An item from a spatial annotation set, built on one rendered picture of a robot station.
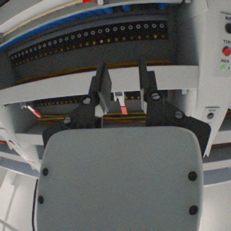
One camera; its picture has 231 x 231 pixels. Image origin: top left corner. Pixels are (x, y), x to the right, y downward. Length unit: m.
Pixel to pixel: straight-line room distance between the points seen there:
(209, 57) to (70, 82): 0.27
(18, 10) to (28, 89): 0.19
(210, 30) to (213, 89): 0.12
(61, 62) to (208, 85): 0.44
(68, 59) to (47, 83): 0.19
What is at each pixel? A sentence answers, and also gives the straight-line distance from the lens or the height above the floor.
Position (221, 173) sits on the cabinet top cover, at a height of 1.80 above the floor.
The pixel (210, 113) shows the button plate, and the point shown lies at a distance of 0.36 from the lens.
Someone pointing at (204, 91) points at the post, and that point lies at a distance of 0.31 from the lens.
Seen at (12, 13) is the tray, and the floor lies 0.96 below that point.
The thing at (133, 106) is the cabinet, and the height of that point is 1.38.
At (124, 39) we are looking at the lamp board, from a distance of 0.40.
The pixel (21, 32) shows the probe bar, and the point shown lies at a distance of 0.37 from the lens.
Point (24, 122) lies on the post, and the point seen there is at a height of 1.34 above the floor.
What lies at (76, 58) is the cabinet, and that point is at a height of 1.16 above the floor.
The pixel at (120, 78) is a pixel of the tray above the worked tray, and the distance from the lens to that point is 0.28.
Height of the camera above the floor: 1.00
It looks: 43 degrees up
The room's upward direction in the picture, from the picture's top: 167 degrees clockwise
